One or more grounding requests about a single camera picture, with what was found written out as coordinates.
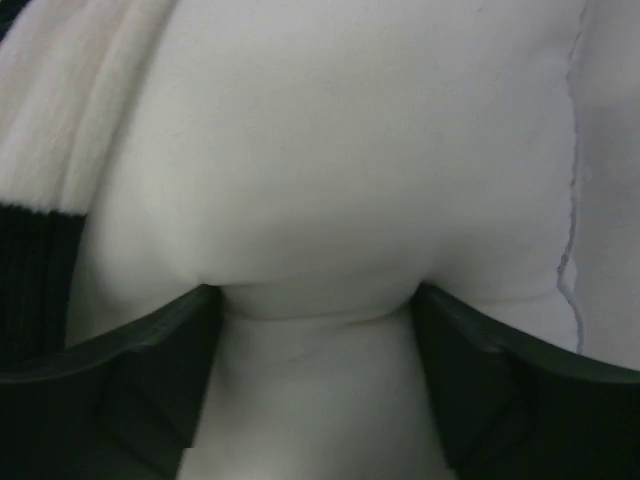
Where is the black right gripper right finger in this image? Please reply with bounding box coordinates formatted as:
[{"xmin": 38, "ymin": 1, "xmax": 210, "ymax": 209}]
[{"xmin": 412, "ymin": 286, "xmax": 639, "ymax": 480}]

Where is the white pillow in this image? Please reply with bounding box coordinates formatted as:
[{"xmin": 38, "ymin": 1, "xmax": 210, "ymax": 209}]
[{"xmin": 68, "ymin": 1, "xmax": 639, "ymax": 479}]

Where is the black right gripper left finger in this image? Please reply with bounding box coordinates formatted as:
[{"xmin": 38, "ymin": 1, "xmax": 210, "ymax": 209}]
[{"xmin": 1, "ymin": 286, "xmax": 222, "ymax": 480}]

